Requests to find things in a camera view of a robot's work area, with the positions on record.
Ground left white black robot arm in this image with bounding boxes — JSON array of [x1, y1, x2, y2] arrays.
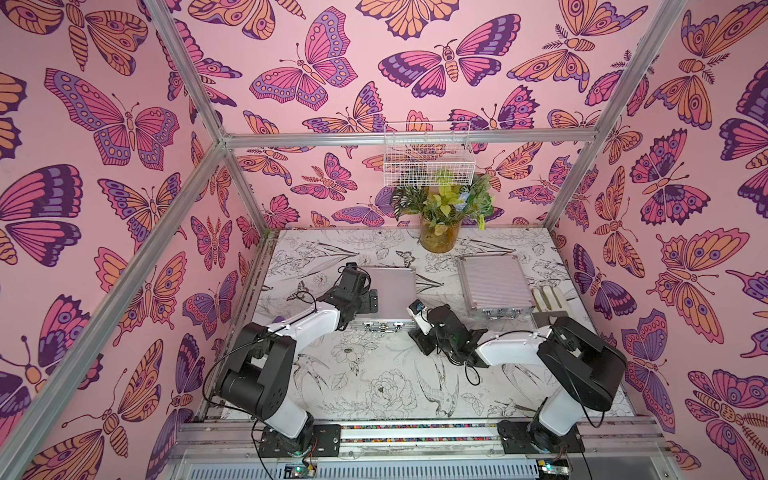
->
[[213, 262, 371, 451]]

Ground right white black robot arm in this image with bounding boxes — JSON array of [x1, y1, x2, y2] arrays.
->
[[407, 300, 628, 437]]

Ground potted green plant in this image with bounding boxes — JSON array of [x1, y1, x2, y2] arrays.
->
[[390, 170, 495, 254]]

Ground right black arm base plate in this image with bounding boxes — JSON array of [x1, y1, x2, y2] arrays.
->
[[497, 420, 585, 456]]

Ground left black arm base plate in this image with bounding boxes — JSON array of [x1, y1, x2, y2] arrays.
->
[[258, 424, 341, 458]]

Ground white wire basket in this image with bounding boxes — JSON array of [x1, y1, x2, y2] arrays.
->
[[381, 130, 476, 187]]

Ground aluminium front rail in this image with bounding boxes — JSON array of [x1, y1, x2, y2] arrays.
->
[[172, 417, 669, 459]]

